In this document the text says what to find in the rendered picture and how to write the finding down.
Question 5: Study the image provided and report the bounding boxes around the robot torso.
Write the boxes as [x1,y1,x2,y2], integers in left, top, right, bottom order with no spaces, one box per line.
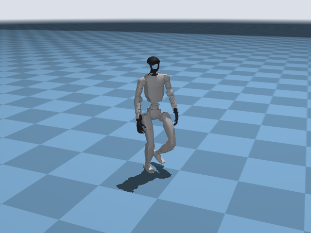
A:
[144,71,165,120]

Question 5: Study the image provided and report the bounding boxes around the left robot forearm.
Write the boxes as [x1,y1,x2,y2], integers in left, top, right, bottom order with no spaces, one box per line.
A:
[169,91,178,111]

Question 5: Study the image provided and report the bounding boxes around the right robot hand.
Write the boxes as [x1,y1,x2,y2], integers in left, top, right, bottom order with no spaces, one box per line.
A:
[136,115,146,133]

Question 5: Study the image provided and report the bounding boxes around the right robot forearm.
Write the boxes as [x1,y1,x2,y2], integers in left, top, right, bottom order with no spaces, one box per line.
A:
[134,96,142,119]

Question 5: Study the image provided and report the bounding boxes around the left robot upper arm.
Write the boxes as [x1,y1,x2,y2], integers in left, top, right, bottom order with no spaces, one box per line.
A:
[163,74,173,97]

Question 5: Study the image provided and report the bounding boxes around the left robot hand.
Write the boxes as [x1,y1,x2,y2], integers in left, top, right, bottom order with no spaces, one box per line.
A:
[173,108,178,126]

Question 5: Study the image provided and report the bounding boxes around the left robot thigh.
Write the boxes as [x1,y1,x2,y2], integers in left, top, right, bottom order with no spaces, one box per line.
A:
[159,112,175,149]

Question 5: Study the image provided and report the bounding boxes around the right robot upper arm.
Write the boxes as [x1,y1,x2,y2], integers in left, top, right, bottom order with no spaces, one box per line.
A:
[135,77,147,103]

